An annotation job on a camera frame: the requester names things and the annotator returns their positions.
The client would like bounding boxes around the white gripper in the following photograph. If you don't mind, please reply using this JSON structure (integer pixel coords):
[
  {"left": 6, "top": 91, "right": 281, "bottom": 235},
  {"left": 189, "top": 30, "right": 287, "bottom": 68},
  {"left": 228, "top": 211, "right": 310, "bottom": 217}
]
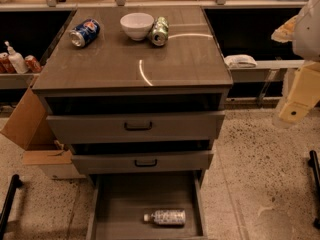
[{"left": 271, "top": 0, "right": 320, "bottom": 129}]

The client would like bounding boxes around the clear plastic water bottle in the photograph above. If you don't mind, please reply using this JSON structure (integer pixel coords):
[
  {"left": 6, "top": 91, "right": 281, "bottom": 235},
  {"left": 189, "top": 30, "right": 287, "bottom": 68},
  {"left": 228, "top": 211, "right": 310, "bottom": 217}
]
[{"left": 143, "top": 209, "right": 186, "bottom": 226}]

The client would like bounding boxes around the grey drawer cabinet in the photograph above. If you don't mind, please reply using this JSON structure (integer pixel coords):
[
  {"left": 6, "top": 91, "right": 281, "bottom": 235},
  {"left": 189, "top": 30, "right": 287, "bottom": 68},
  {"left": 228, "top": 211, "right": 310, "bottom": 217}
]
[{"left": 32, "top": 5, "right": 234, "bottom": 178}]

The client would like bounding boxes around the grey middle drawer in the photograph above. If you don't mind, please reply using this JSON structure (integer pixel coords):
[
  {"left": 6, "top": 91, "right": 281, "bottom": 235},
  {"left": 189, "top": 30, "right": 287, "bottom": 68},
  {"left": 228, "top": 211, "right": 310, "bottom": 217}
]
[{"left": 72, "top": 151, "right": 213, "bottom": 175}]

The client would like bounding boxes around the grey open bottom drawer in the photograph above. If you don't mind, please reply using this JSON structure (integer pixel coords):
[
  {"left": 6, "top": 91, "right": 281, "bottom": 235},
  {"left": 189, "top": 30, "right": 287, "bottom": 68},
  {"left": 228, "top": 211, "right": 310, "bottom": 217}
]
[{"left": 86, "top": 172, "right": 207, "bottom": 240}]

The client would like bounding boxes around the grey top drawer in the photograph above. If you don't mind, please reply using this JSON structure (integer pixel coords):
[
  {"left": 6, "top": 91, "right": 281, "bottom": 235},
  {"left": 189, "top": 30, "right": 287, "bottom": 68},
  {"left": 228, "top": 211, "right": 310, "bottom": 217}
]
[{"left": 47, "top": 112, "right": 225, "bottom": 144}]

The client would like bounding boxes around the white pump bottle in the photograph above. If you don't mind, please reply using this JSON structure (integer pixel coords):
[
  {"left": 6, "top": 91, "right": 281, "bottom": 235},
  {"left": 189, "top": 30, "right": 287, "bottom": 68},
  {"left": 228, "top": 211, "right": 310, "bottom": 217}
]
[{"left": 5, "top": 41, "right": 28, "bottom": 74}]

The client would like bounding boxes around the white folded cloth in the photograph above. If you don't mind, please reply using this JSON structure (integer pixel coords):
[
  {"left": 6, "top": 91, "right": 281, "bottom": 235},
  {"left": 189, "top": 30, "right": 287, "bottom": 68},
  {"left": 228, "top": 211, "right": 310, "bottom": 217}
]
[{"left": 224, "top": 54, "right": 257, "bottom": 68}]

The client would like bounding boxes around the black right base bar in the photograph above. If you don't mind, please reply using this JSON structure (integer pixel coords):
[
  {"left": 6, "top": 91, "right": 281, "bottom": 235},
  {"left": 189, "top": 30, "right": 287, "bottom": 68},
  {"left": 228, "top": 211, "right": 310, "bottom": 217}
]
[{"left": 308, "top": 149, "right": 320, "bottom": 229}]

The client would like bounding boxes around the black base bar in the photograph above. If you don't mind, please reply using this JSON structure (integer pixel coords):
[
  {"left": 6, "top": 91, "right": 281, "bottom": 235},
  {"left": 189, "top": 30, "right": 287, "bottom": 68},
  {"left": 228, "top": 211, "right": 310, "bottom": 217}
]
[
  {"left": 308, "top": 149, "right": 320, "bottom": 229},
  {"left": 0, "top": 174, "right": 23, "bottom": 240}
]

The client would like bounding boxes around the green soda can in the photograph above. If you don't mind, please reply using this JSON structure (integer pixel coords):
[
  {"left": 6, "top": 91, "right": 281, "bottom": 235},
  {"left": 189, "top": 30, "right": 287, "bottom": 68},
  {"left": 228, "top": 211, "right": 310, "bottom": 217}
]
[{"left": 149, "top": 16, "right": 169, "bottom": 46}]

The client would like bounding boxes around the white ceramic bowl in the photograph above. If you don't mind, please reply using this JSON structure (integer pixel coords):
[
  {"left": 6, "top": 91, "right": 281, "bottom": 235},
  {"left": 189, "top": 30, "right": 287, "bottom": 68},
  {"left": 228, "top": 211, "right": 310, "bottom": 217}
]
[{"left": 120, "top": 13, "right": 154, "bottom": 41}]

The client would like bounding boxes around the blue pepsi can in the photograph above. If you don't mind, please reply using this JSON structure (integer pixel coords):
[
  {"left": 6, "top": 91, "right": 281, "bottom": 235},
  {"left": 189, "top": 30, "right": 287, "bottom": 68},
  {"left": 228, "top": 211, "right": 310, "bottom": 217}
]
[{"left": 69, "top": 19, "right": 100, "bottom": 48}]

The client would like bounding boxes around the red soda can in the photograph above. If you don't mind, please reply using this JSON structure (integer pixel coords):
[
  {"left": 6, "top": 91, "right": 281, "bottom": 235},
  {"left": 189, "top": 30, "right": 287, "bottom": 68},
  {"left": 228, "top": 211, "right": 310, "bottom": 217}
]
[{"left": 25, "top": 55, "right": 42, "bottom": 73}]

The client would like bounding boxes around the brown cardboard box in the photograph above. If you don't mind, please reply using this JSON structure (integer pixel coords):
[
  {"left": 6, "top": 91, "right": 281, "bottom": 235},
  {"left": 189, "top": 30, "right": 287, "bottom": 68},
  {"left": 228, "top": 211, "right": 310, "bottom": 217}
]
[{"left": 1, "top": 88, "right": 83, "bottom": 180}]

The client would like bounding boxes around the red can at edge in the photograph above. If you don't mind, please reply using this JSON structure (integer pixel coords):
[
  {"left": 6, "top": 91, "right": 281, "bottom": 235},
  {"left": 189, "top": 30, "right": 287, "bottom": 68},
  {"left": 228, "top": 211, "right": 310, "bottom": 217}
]
[{"left": 0, "top": 52, "right": 15, "bottom": 74}]

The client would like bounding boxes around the black left base bar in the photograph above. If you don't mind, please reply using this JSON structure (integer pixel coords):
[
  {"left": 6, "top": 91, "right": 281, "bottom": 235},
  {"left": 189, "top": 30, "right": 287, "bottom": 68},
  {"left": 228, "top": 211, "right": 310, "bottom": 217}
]
[{"left": 0, "top": 174, "right": 23, "bottom": 240}]

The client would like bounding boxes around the black top drawer handle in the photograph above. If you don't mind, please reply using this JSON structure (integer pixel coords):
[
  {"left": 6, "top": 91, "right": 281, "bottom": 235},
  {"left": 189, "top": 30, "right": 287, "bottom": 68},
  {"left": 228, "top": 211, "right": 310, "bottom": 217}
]
[{"left": 123, "top": 122, "right": 153, "bottom": 131}]

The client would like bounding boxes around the black drawer handle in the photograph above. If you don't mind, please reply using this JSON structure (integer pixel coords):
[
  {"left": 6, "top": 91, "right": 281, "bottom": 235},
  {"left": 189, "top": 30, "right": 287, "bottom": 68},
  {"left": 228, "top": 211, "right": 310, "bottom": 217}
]
[
  {"left": 123, "top": 122, "right": 153, "bottom": 131},
  {"left": 134, "top": 159, "right": 158, "bottom": 167}
]

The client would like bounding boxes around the black middle drawer handle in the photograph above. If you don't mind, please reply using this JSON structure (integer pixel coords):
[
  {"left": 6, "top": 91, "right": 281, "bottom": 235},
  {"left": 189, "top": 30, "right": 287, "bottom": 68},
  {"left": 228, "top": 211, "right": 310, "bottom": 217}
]
[{"left": 134, "top": 159, "right": 158, "bottom": 167}]

